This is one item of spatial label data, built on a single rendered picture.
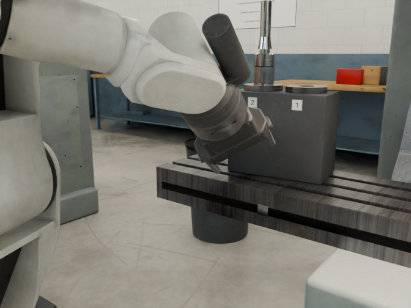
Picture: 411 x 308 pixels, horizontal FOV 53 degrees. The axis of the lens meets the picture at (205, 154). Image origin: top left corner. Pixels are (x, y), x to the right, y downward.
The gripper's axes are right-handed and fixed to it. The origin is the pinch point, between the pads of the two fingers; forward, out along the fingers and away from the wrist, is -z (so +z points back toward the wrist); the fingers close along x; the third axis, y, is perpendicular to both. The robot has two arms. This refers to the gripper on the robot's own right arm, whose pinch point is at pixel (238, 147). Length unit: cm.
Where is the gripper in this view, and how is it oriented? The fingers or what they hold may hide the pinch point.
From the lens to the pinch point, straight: 69.3
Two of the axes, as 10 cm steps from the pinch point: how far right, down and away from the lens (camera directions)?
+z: -3.5, -4.2, -8.4
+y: -3.3, -7.8, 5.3
